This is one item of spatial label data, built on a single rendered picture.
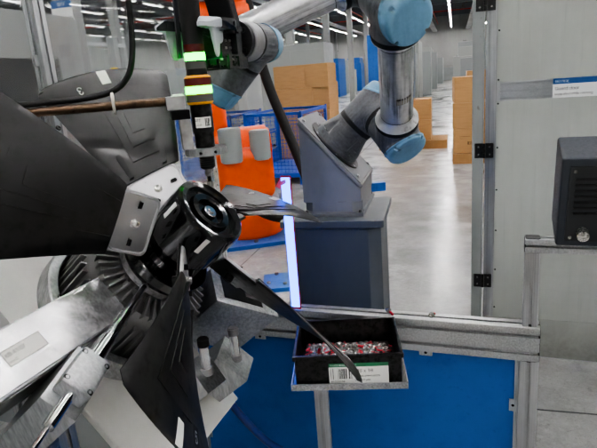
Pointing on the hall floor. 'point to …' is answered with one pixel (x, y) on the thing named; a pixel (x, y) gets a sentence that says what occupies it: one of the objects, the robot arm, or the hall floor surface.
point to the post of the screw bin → (322, 419)
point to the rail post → (527, 404)
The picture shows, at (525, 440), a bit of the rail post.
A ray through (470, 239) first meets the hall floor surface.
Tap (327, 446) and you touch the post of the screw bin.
